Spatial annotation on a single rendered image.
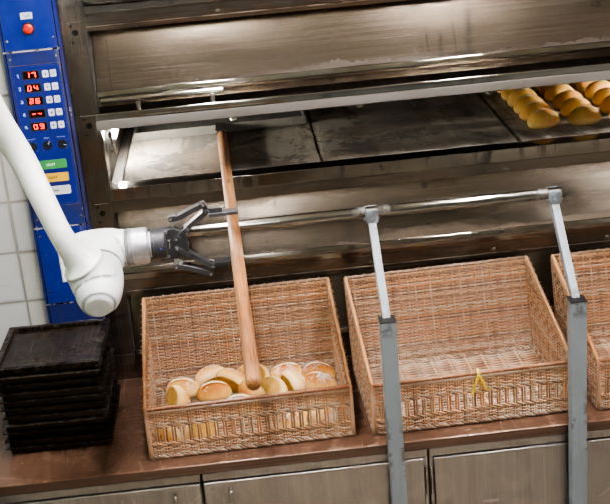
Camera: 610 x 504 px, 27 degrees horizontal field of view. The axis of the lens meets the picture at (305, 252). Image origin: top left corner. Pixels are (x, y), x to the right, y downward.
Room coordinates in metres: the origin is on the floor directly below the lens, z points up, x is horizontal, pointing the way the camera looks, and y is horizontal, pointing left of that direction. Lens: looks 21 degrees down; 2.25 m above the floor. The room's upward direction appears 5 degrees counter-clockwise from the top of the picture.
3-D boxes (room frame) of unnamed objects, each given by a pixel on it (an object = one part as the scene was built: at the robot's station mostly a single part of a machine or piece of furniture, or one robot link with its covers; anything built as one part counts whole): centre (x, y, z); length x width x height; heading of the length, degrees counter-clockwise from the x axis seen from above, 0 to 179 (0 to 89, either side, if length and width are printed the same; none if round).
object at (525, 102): (3.91, -0.93, 1.21); 0.61 x 0.48 x 0.06; 2
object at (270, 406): (3.15, 0.20, 0.72); 0.56 x 0.49 x 0.28; 94
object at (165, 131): (4.07, 0.24, 1.20); 0.55 x 0.36 x 0.03; 94
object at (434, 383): (3.18, -0.40, 0.72); 0.56 x 0.49 x 0.28; 94
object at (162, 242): (2.87, 0.33, 1.20); 0.09 x 0.07 x 0.08; 93
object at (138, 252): (2.86, 0.40, 1.20); 0.09 x 0.06 x 0.09; 3
